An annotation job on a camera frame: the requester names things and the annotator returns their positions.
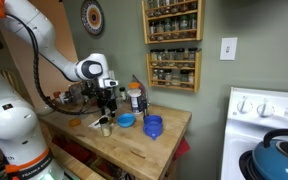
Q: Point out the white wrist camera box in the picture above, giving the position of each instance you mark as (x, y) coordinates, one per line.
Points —
(108, 82)

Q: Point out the blue kettle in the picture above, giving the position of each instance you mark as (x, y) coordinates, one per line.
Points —
(277, 160)

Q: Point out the white stove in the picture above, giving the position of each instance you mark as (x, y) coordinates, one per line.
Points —
(264, 116)

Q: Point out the blue bowl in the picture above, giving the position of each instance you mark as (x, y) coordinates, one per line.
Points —
(126, 120)

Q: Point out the decorative wall plate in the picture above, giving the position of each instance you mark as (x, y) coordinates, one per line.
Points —
(92, 16)

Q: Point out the white light switch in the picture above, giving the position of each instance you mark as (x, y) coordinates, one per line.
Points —
(228, 48)

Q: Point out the red cloth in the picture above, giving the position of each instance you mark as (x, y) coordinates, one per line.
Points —
(183, 148)

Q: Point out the wooden spice rack with jars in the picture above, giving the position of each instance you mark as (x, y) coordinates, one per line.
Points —
(174, 71)
(172, 23)

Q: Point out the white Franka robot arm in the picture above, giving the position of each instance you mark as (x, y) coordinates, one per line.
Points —
(14, 120)

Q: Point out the white container orange lid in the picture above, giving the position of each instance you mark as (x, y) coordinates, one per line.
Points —
(136, 100)

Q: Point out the black slender tool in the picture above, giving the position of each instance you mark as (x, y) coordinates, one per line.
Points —
(145, 106)

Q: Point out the orange plastic bowl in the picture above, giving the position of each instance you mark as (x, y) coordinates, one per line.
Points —
(74, 122)

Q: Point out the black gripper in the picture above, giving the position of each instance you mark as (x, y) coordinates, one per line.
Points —
(105, 96)

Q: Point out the blue mug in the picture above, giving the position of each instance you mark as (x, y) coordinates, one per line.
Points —
(152, 126)

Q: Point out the small glass spice bottle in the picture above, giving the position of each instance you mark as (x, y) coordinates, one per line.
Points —
(105, 127)

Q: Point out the white bottle black cap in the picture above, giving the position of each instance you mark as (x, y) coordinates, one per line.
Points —
(122, 94)

